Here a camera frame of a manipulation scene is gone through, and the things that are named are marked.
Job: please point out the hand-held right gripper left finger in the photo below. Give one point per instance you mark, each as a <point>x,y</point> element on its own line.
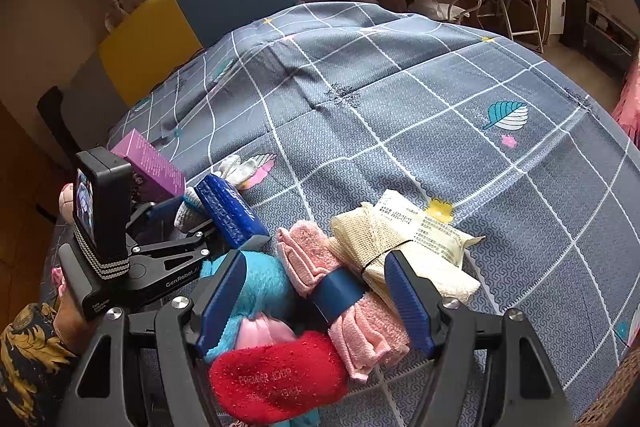
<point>220,302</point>

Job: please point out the blue plush toy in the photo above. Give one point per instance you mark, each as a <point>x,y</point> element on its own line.
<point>265,282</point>

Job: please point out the grey checked quilt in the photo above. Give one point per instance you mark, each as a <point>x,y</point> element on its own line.
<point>400,107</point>

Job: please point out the pink cloth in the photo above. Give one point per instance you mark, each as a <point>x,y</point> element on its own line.
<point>629,102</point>

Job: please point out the red sock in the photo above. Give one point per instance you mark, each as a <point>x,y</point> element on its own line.
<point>270,377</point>

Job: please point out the white metal chair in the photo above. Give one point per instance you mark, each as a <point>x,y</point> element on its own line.
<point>520,14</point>

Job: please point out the grey white knit gloves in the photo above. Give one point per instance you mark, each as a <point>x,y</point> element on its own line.
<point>240,169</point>

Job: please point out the person's left forearm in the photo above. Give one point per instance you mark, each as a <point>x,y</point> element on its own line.
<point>30,357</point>

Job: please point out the wicker chair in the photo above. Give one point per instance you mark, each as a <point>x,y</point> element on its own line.
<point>615,392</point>

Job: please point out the white printed packet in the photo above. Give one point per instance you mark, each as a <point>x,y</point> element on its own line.
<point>435,227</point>

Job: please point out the grey knit sock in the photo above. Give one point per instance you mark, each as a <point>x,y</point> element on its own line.
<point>192,207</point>

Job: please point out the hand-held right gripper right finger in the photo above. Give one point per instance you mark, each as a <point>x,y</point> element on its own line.
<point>407,307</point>

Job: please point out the cream knit cloth bundle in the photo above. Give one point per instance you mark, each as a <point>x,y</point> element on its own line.
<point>360,232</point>

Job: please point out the purple box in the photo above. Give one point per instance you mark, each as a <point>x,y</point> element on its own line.
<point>150,167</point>

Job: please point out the pink socks with blue band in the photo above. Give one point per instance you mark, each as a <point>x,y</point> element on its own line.
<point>305,267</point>

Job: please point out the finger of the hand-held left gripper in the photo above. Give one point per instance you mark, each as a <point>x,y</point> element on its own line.
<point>230,212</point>
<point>160,212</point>

